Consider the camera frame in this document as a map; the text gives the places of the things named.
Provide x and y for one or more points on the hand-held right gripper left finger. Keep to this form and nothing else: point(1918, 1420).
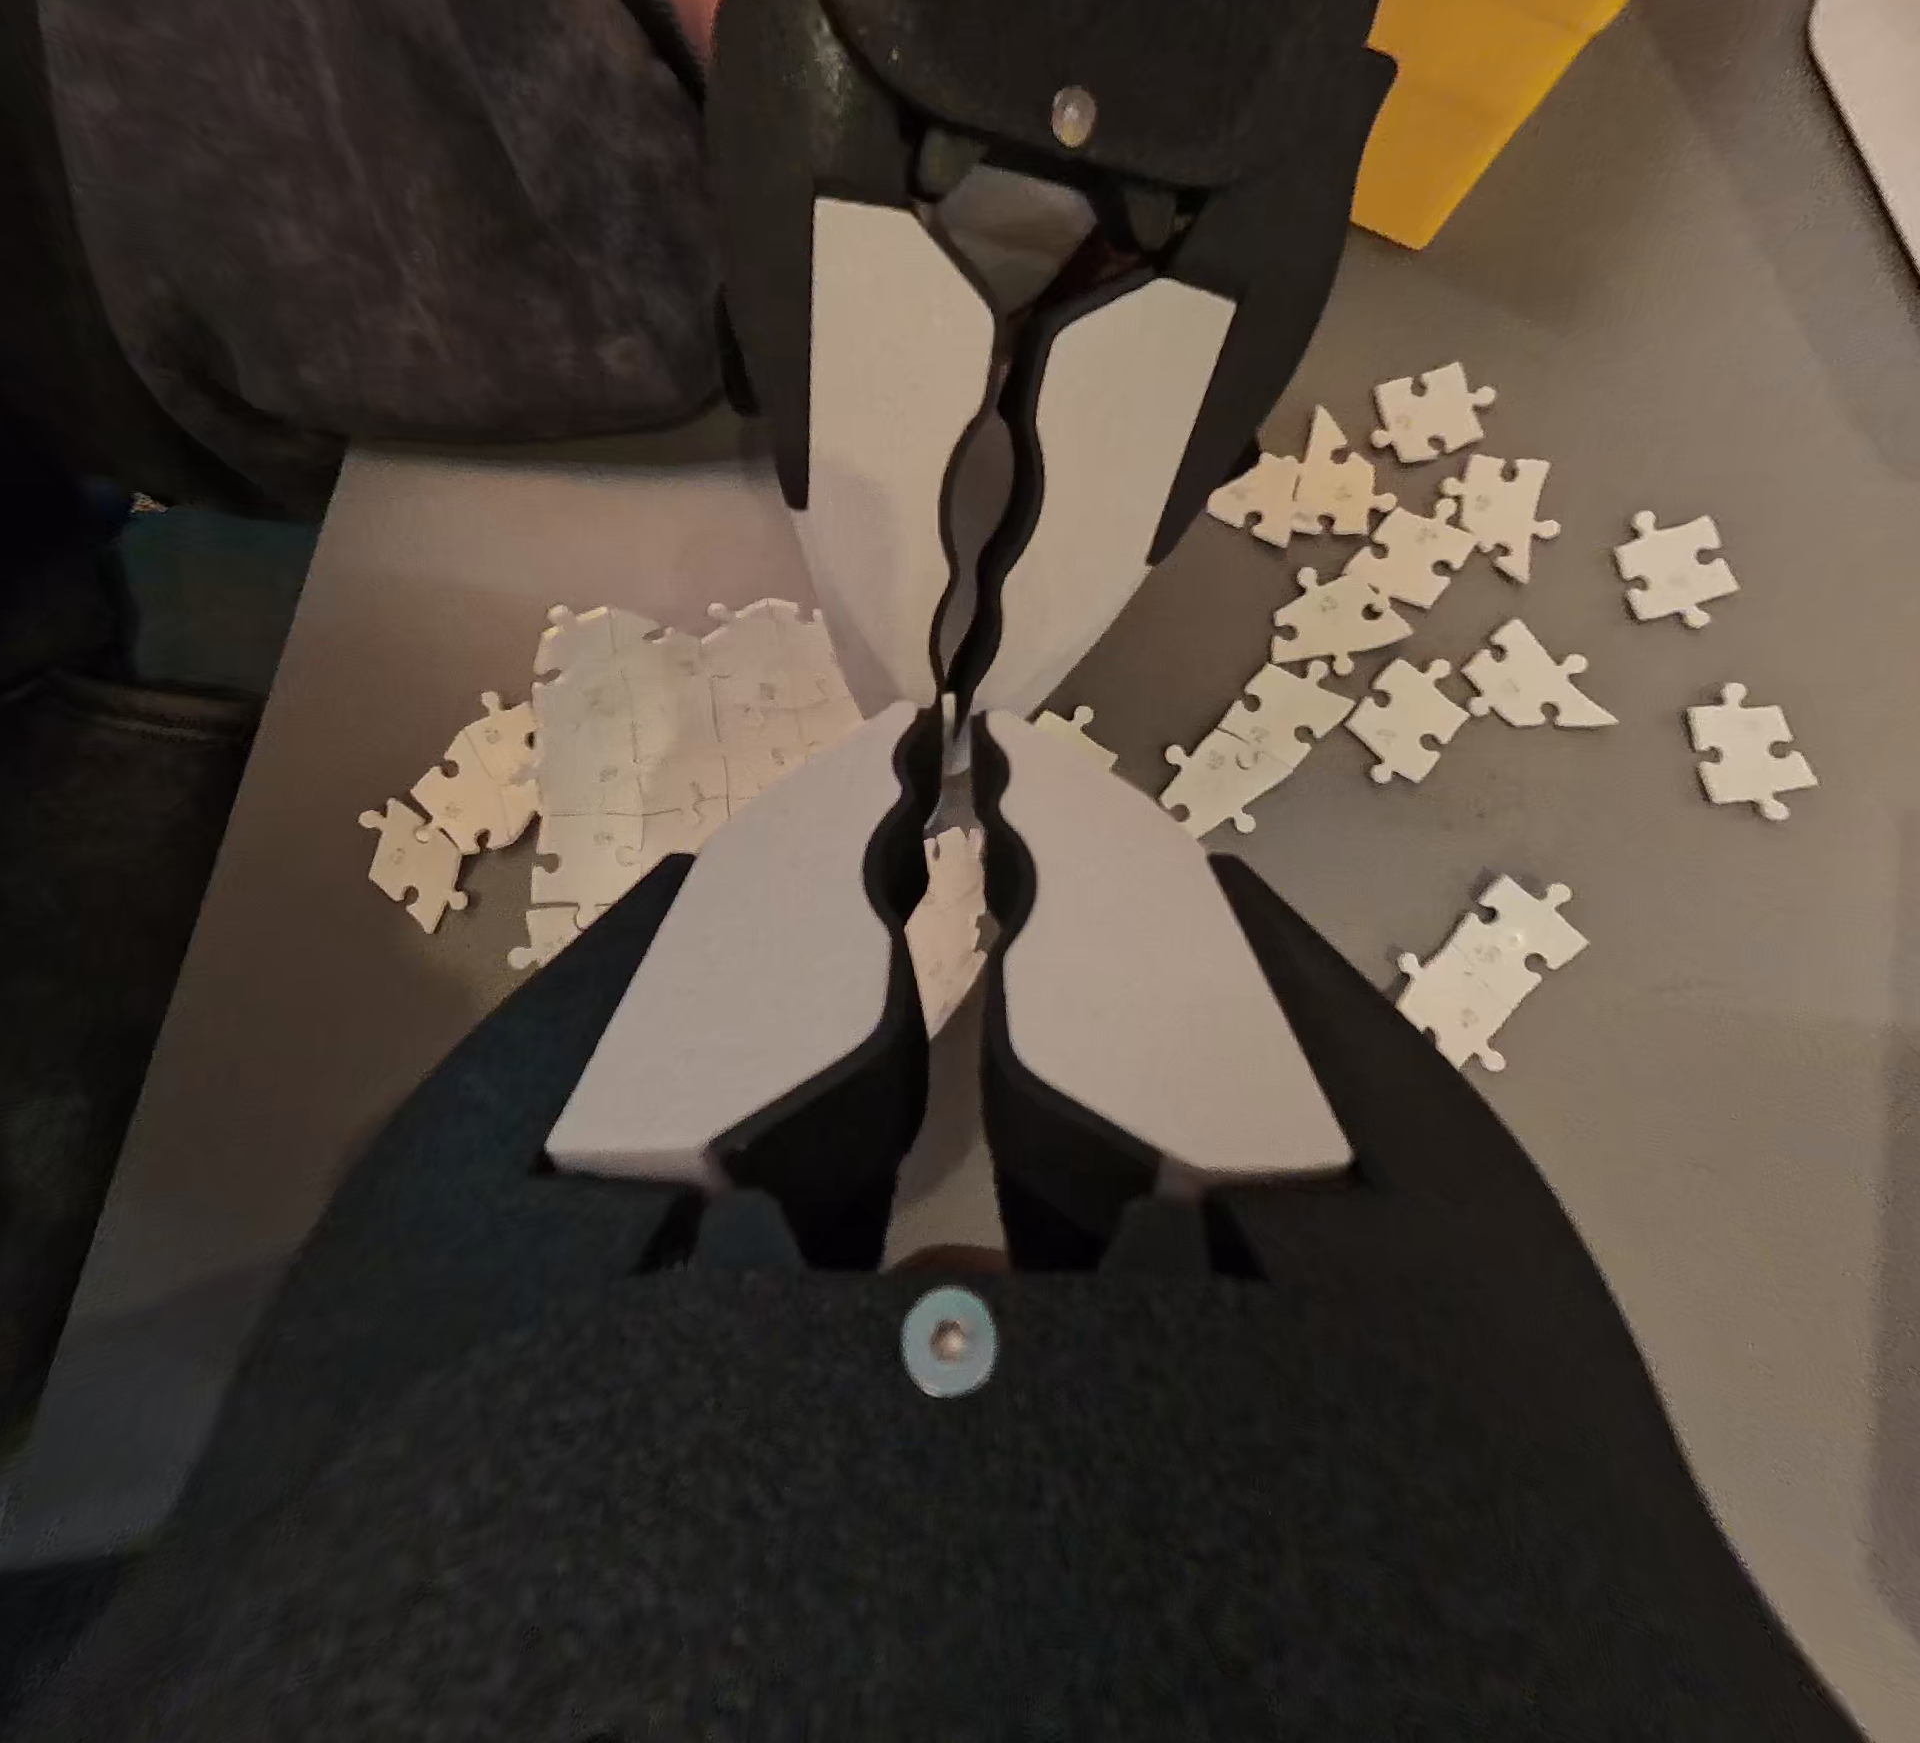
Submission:
point(750, 993)

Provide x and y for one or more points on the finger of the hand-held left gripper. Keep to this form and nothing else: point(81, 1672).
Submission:
point(886, 423)
point(1109, 453)

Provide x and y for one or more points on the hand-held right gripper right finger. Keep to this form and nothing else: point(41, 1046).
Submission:
point(1156, 993)

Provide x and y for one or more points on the partly built puzzle ball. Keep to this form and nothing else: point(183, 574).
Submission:
point(675, 753)

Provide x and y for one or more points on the scatter of white puzzle pieces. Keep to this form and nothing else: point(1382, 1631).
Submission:
point(1395, 662)

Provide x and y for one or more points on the person's left forearm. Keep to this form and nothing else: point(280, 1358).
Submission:
point(374, 123)

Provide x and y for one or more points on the yellow plastic bin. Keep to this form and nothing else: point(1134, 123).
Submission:
point(1499, 17)

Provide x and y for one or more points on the white clipboard stand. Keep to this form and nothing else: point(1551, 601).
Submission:
point(1885, 93)

